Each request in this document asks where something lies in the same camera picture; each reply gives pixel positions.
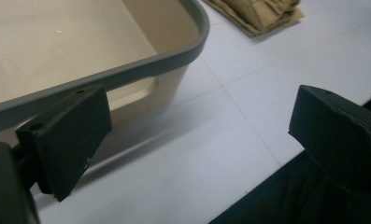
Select dark cloth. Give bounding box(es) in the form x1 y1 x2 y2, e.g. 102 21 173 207
208 90 371 224

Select beige basket with grey rim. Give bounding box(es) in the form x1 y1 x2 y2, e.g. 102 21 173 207
0 0 211 167

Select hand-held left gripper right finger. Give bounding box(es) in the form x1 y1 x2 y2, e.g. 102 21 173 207
288 84 371 194

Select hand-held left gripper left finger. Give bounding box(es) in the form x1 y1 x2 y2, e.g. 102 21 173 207
16 84 113 203

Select khaki pants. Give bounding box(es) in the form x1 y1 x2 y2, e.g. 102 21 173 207
203 0 306 38

